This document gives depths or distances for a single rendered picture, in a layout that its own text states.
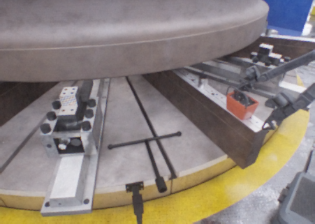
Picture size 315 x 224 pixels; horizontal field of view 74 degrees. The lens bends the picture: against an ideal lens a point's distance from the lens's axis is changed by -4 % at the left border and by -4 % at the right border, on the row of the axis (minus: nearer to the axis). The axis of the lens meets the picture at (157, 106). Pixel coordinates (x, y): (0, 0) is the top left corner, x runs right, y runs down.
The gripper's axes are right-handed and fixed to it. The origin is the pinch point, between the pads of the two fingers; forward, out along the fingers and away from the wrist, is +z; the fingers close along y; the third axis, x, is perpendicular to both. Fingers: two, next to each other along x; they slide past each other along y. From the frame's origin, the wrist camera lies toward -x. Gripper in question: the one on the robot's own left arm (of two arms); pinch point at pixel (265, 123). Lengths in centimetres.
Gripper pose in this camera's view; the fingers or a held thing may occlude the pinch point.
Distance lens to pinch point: 136.4
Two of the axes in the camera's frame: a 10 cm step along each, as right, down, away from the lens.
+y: -6.7, 4.2, -6.1
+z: -3.7, 5.2, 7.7
